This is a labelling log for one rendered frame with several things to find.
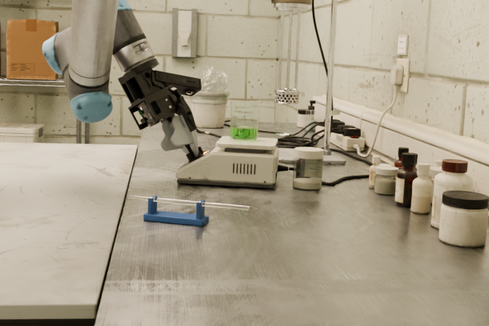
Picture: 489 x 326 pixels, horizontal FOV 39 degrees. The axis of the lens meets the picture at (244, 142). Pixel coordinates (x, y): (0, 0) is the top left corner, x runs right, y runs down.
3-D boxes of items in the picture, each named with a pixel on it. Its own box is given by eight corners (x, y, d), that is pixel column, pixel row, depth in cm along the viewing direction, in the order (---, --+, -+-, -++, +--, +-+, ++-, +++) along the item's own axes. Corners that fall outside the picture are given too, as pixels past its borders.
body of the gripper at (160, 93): (140, 134, 139) (112, 81, 138) (172, 118, 145) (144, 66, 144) (159, 124, 133) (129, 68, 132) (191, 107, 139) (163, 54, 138)
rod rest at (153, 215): (142, 220, 109) (142, 198, 108) (150, 215, 112) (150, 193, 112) (202, 226, 107) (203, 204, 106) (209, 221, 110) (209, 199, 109)
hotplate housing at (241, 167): (175, 185, 138) (175, 145, 137) (186, 173, 151) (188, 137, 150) (285, 191, 136) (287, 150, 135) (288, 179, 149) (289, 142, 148)
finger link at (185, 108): (182, 137, 140) (161, 100, 140) (188, 133, 141) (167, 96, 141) (193, 130, 137) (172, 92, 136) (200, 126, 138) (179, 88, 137)
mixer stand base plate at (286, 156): (226, 162, 167) (226, 158, 167) (220, 150, 187) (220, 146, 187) (346, 164, 171) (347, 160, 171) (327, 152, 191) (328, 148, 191)
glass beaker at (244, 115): (227, 142, 140) (228, 101, 139) (228, 138, 147) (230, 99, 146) (261, 144, 140) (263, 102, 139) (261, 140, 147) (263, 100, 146)
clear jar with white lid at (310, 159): (309, 192, 136) (311, 152, 135) (286, 187, 140) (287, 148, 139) (327, 188, 140) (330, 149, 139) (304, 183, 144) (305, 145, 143)
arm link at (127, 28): (89, 10, 142) (125, -10, 141) (114, 57, 143) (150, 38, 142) (78, 6, 134) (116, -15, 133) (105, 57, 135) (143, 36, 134)
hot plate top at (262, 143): (214, 147, 137) (214, 142, 137) (222, 139, 149) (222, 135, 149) (274, 150, 136) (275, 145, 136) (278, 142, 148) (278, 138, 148)
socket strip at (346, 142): (346, 151, 193) (346, 136, 193) (315, 134, 232) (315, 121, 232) (364, 152, 194) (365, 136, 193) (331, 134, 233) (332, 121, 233)
